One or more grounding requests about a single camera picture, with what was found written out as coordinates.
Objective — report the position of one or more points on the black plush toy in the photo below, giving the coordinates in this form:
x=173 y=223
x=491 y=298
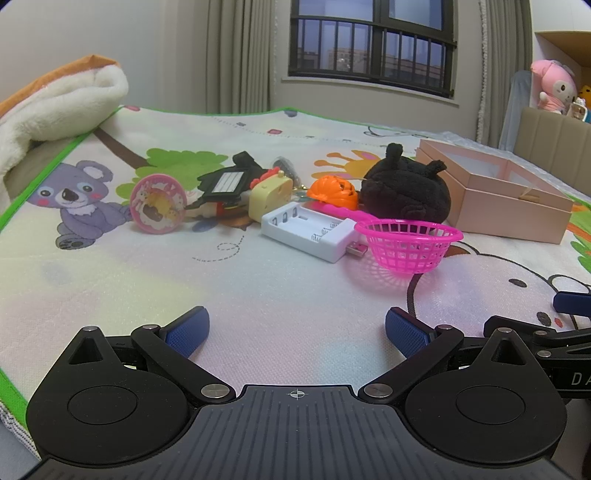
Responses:
x=398 y=187

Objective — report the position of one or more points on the black item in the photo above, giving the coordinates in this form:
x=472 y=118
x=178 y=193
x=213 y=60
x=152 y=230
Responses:
x=288 y=168

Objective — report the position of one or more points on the beige curtain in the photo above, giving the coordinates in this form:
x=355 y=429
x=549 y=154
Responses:
x=507 y=47
x=239 y=56

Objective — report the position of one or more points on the orange yellow toy tongs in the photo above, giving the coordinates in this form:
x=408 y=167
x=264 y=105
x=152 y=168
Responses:
x=331 y=210

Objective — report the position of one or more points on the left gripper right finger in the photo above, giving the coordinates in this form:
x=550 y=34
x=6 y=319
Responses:
x=425 y=350

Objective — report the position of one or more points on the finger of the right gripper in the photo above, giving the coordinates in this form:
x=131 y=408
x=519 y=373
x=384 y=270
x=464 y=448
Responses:
x=544 y=342
x=573 y=303

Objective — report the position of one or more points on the beige upholstered headboard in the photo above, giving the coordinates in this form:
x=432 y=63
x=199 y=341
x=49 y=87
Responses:
x=557 y=144

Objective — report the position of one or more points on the yellow plush toy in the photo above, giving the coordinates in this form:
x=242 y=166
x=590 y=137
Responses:
x=585 y=94

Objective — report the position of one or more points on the pink cardboard box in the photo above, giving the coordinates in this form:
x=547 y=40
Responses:
x=495 y=196

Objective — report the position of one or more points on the pink plush doll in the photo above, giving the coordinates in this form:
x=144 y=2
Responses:
x=554 y=86

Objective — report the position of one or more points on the pink round cartoon tin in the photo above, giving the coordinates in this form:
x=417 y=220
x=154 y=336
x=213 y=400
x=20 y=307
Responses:
x=157 y=204

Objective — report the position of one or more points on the white battery charger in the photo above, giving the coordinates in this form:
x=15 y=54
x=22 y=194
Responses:
x=310 y=231

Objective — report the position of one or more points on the black luggage tag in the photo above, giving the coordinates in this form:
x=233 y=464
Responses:
x=227 y=184

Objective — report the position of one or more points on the cartoon animal play mat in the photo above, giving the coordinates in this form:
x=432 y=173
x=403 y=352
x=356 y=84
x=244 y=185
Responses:
x=278 y=315

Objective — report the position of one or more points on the yellow hello kitty camera toy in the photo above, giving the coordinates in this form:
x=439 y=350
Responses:
x=269 y=192

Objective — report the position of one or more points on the beige curtain right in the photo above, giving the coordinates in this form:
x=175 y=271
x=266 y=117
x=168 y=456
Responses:
x=507 y=47

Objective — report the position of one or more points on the beige curtain left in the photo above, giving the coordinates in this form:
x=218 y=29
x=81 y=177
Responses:
x=239 y=56

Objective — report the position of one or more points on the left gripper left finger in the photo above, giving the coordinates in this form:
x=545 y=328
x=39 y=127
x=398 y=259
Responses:
x=168 y=350

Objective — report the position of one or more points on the pink plastic basket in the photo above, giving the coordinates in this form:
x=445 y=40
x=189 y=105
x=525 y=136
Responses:
x=408 y=247

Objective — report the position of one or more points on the orange toy helmet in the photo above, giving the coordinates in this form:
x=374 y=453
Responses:
x=334 y=190

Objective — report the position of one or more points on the dark framed window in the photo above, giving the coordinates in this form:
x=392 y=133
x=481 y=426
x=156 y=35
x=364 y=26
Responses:
x=405 y=44

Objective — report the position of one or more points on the white orange fleece blanket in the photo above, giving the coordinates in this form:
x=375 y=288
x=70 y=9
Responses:
x=66 y=102

